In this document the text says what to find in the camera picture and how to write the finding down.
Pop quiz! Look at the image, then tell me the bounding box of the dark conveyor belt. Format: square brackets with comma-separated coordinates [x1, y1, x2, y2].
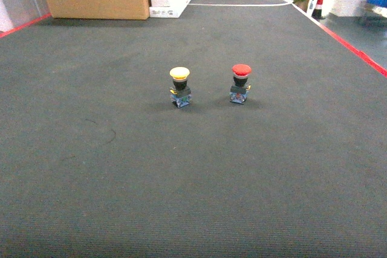
[0, 0, 387, 258]

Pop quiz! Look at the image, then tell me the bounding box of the distant red white cone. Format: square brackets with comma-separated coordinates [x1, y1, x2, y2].
[311, 0, 324, 20]

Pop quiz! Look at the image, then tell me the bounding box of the red mushroom push button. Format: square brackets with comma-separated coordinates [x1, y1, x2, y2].
[229, 63, 252, 104]

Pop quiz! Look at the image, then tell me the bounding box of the red steel conveyor frame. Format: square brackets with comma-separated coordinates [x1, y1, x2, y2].
[1, 0, 386, 88]

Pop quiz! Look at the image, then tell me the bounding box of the yellow mushroom push button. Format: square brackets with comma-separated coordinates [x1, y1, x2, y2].
[169, 66, 192, 108]

